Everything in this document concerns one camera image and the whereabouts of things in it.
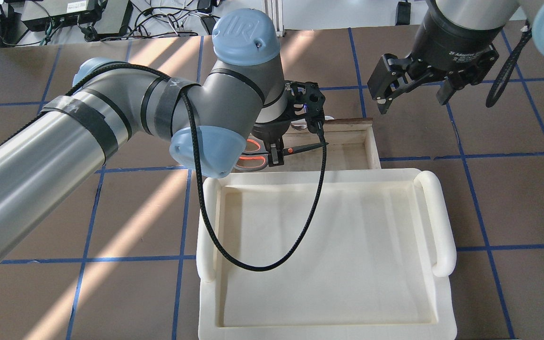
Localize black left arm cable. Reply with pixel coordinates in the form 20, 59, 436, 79
41, 63, 328, 272

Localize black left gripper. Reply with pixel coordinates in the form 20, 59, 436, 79
251, 94, 298, 167

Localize white drawer handle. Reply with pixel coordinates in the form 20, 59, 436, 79
291, 115, 335, 129

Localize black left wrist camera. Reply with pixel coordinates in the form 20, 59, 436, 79
285, 80, 325, 134

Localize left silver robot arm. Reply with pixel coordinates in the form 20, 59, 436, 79
0, 8, 286, 261

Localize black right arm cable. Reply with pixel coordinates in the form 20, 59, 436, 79
484, 28, 533, 109

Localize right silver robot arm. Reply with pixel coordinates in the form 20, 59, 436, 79
367, 0, 544, 114

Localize black power adapter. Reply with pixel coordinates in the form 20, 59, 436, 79
395, 0, 411, 26

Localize dark wooden drawer box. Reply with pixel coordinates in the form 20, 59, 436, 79
261, 118, 381, 172

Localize aluminium frame post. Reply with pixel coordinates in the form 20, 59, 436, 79
263, 0, 285, 37

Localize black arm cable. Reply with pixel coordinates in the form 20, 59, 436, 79
41, 63, 328, 272
484, 28, 533, 109

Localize cream plastic tray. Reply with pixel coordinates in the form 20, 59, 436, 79
196, 169, 457, 340

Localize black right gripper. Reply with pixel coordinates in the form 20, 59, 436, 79
367, 9, 500, 114

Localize red handled scissors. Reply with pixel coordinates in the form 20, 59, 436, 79
233, 137, 328, 172

